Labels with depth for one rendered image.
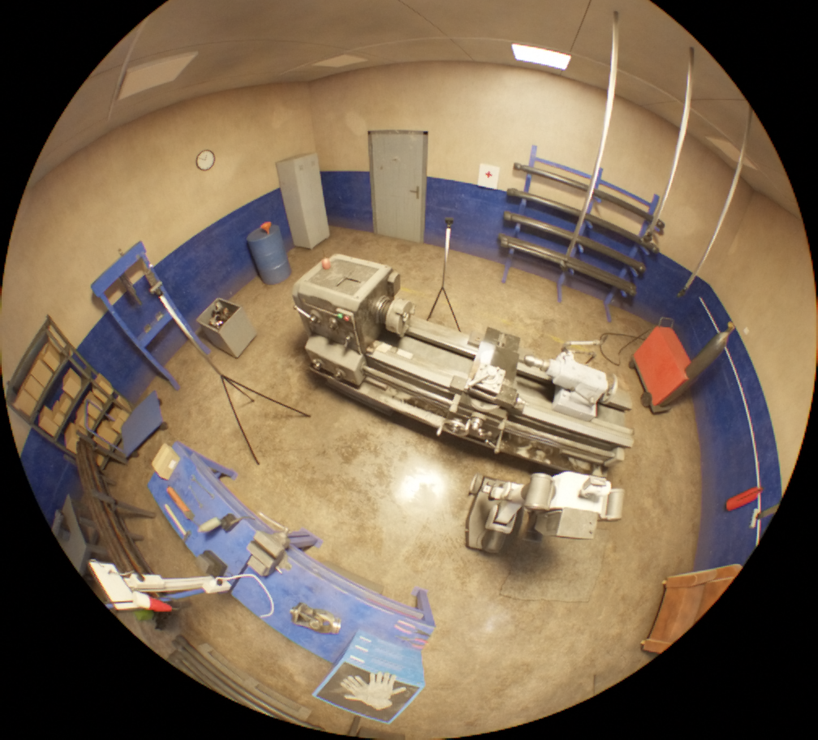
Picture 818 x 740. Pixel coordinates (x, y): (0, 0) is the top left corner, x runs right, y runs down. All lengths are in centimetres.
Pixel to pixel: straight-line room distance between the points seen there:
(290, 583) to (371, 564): 93
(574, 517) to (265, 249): 448
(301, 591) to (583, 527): 143
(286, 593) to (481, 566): 155
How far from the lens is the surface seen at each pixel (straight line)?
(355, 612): 166
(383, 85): 485
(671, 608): 386
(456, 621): 262
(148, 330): 385
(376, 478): 242
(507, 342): 211
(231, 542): 188
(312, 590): 168
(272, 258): 436
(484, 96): 426
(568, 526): 120
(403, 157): 465
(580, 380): 180
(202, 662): 355
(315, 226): 522
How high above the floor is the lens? 238
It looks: 48 degrees down
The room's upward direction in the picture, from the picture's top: straight up
